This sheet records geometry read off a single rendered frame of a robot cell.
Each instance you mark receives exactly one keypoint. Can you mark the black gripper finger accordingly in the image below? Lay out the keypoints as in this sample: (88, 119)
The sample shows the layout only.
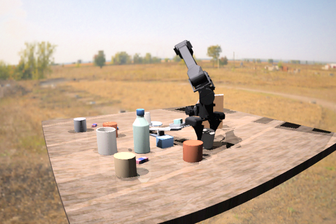
(214, 124)
(198, 130)

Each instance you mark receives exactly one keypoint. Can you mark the tan cylinder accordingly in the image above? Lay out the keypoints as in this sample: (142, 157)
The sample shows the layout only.
(125, 164)

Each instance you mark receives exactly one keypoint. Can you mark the light blue block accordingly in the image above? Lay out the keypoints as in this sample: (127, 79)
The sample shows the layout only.
(164, 141)

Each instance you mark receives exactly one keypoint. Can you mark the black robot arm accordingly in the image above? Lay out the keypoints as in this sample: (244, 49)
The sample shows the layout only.
(197, 77)

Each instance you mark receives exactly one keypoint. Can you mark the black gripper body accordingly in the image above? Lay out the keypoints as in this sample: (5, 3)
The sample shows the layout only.
(205, 113)

